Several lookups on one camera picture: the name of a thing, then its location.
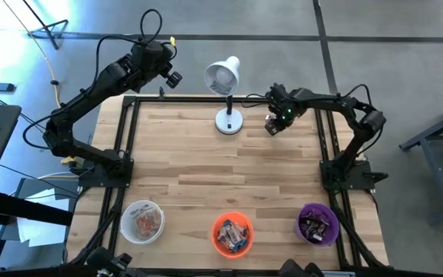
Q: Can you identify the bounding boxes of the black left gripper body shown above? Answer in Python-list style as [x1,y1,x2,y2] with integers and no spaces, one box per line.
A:
[130,39,175,78]

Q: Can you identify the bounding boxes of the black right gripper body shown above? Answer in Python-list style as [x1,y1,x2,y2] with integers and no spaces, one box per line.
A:
[265,83,307,130]

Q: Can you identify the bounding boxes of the purple plastic bucket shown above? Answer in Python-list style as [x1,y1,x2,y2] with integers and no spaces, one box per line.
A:
[295,202,340,247]

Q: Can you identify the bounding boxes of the orange plastic bucket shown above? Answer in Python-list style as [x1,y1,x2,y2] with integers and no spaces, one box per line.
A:
[211,211,255,259]

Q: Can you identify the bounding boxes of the white plastic bucket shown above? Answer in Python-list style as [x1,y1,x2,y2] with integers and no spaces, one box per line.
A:
[119,199,166,245]

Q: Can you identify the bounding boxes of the white desk lamp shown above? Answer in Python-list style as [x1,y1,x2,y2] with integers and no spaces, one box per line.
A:
[203,55,244,135]

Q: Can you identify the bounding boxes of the black tripod stand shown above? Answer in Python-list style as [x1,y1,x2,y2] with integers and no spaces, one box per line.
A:
[23,0,70,50]

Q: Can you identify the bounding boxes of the black crossbeam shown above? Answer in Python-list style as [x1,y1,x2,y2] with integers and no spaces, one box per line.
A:
[0,189,75,228]

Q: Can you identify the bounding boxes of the white paper sheets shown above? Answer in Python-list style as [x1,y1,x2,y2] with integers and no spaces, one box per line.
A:
[15,187,72,248]

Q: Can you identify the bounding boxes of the yellow extension cable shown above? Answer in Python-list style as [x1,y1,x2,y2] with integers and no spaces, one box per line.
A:
[0,0,78,165]

